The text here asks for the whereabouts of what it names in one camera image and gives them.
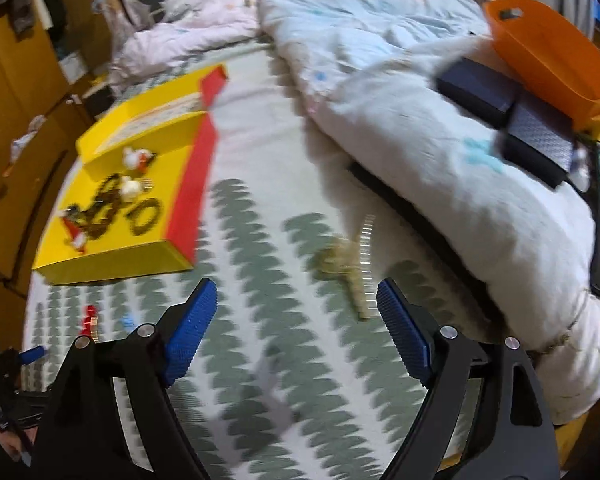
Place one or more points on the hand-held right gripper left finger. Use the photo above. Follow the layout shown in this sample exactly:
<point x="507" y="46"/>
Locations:
<point x="190" y="330"/>

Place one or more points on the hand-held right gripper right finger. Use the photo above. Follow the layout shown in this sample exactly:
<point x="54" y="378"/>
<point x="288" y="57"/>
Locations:
<point x="405" y="335"/>

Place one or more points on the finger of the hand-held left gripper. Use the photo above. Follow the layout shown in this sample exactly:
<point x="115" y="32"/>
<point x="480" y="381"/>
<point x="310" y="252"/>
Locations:
<point x="32" y="355"/>

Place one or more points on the gold hair comb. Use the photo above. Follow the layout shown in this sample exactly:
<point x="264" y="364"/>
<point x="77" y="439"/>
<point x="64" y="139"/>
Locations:
<point x="360" y="295"/>

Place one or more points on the red knobbly toy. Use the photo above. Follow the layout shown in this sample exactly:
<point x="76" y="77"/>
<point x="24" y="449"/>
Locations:
<point x="90" y="322"/>

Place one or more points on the yellow cardboard box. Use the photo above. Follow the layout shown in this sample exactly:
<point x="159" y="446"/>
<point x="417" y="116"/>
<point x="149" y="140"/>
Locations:
<point x="105" y="266"/>

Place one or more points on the red santa hat hair clip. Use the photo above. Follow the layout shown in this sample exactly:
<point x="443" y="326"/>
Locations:
<point x="75" y="235"/>

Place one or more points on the white ornament hair clip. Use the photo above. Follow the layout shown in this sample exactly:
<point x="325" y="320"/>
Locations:
<point x="130" y="157"/>
<point x="130" y="187"/>

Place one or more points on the blue hair clips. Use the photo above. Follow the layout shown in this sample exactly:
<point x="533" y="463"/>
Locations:
<point x="128" y="320"/>

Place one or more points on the leaf print bed sheet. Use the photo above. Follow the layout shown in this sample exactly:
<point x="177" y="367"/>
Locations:
<point x="280" y="200"/>

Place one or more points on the white plastic bag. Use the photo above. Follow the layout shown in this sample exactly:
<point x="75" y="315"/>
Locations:
<point x="27" y="137"/>

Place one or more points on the dark blue patterned gift box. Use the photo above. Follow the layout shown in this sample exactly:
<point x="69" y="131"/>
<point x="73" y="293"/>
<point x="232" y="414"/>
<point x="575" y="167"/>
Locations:
<point x="540" y="140"/>

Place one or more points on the wooden wardrobe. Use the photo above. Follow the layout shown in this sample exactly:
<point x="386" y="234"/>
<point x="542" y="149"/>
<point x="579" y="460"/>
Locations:
<point x="10" y="110"/>

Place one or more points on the white and dark nightstand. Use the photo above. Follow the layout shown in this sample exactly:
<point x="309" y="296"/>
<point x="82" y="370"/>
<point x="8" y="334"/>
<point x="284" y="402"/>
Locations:
<point x="92" y="97"/>

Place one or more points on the light blue quilt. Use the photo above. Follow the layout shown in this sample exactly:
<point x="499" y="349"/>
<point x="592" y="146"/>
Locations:
<point x="380" y="70"/>

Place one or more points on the pink quilt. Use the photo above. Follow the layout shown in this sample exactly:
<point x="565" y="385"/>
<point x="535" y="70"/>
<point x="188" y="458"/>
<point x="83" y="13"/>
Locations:
<point x="190" y="25"/>

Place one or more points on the orange plastic basket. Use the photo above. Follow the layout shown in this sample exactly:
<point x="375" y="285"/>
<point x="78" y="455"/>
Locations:
<point x="545" y="45"/>

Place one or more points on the dark hanging clothes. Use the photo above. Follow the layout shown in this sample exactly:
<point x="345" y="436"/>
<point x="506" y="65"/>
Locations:
<point x="35" y="0"/>

